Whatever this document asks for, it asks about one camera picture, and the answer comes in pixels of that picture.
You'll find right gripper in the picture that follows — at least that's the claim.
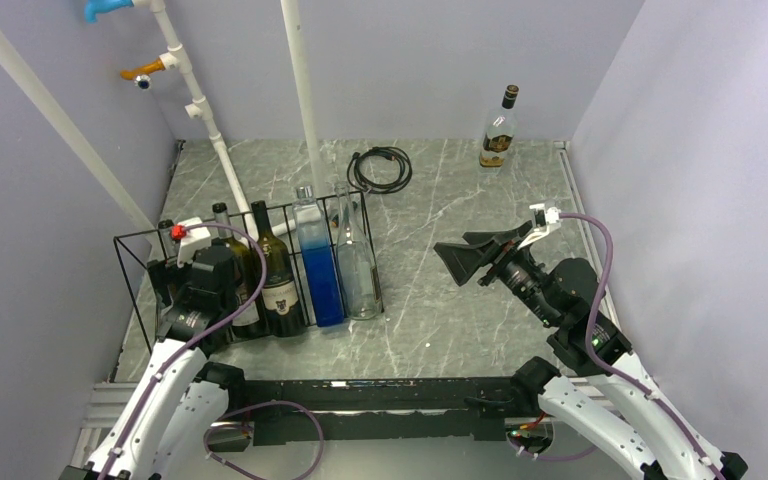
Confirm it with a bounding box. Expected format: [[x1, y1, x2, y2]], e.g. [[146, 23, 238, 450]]
[[433, 219, 559, 324]]

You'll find clear glass bottle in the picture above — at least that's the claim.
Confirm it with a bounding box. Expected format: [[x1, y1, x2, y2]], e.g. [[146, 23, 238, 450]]
[[334, 181, 382, 320]]

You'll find clear bottle black cap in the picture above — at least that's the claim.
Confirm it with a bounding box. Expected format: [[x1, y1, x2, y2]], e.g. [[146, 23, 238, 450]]
[[478, 84, 519, 168]]

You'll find blue square glass bottle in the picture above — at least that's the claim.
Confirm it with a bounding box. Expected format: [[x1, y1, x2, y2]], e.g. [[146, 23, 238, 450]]
[[292, 185, 345, 328]]

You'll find black wire wine rack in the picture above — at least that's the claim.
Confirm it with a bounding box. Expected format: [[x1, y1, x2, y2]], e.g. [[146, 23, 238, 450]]
[[113, 190, 371, 353]]

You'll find dark green wine bottle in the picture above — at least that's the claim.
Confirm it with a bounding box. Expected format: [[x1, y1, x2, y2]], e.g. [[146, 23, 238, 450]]
[[251, 200, 306, 338]]

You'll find olive green wine bottle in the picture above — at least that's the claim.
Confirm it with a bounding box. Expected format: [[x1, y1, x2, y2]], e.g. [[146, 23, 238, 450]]
[[213, 228, 268, 341]]

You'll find dark wine bottle grey cap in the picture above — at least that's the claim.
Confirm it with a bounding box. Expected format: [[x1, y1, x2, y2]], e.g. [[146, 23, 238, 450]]
[[148, 219, 185, 315]]

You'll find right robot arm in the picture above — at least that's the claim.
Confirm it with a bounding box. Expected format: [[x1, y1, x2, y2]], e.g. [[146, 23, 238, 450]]
[[434, 220, 748, 479]]

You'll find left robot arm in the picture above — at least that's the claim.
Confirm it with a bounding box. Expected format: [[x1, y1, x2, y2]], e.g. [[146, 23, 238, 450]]
[[60, 246, 248, 479]]

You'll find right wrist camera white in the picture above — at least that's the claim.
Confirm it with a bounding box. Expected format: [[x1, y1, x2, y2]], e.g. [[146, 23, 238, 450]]
[[518, 200, 561, 250]]

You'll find coiled black cable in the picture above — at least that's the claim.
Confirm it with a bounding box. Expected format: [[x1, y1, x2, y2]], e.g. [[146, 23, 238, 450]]
[[346, 146, 414, 195]]

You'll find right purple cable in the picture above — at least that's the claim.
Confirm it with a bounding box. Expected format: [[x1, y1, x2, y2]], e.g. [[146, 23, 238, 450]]
[[559, 211, 730, 480]]

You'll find purple cable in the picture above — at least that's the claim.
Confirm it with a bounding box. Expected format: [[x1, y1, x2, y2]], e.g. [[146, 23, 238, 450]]
[[559, 211, 730, 480], [95, 221, 269, 480]]

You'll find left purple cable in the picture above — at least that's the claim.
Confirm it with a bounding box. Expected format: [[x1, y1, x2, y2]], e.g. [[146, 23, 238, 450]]
[[95, 221, 269, 480]]

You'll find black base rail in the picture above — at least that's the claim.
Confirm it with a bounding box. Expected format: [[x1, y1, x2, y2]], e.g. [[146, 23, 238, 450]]
[[209, 377, 540, 452]]

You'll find white pvc pipe frame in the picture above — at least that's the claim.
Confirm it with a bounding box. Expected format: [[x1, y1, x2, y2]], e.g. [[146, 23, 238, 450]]
[[0, 1, 325, 229]]

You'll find blue tap handle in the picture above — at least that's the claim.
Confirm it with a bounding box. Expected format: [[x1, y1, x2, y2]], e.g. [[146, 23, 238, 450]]
[[83, 0, 134, 23]]

